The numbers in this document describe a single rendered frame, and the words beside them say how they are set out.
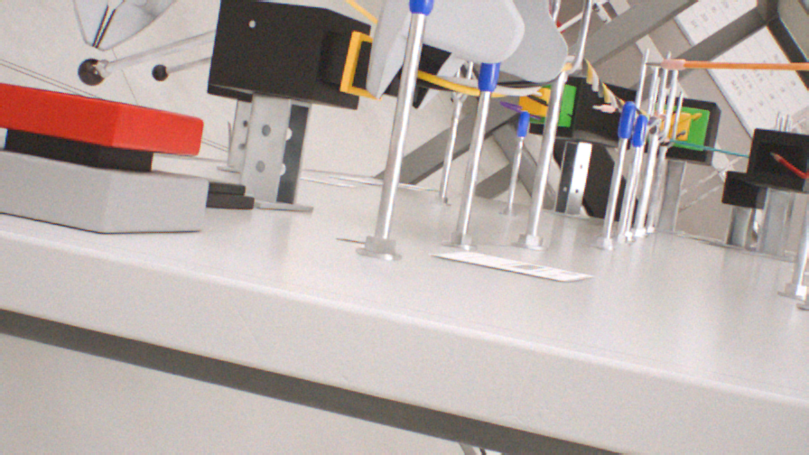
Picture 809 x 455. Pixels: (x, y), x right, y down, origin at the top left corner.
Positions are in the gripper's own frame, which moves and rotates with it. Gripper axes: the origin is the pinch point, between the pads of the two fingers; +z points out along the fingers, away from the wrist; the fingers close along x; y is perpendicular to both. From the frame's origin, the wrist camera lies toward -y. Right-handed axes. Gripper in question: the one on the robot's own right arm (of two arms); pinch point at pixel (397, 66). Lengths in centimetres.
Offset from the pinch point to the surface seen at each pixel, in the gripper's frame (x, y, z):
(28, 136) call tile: -21.0, 2.0, 4.6
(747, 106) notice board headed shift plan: 755, -140, -10
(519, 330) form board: -21.7, 16.7, 0.1
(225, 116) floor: 268, -178, 83
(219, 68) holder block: -2.2, -6.4, 4.4
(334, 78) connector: -1.5, -1.5, 1.8
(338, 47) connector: -1.5, -2.1, 0.6
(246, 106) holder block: 29.9, -24.2, 13.5
